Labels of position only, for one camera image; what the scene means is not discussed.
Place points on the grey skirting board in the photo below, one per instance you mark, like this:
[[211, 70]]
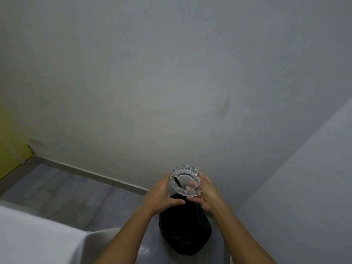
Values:
[[90, 174]]

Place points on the yellow door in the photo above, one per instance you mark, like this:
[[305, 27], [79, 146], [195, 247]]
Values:
[[12, 151]]

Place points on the person's left thumb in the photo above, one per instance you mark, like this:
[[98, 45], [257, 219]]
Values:
[[177, 202]]

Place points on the person's left forearm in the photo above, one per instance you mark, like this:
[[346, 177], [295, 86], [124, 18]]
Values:
[[126, 236]]

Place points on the person's right thumb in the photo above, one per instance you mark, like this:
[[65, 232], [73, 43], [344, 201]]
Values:
[[205, 181]]

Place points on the person's right hand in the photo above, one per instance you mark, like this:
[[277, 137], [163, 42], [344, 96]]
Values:
[[210, 196]]

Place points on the person's left hand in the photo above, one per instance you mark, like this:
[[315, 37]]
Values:
[[158, 193]]

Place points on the person's right forearm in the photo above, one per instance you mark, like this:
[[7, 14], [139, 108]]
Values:
[[239, 236]]

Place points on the clear glass ashtray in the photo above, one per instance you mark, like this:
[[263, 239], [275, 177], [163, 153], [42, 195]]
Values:
[[184, 173]]

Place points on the black trash bin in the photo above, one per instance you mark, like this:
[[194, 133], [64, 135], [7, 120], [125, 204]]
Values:
[[184, 230]]

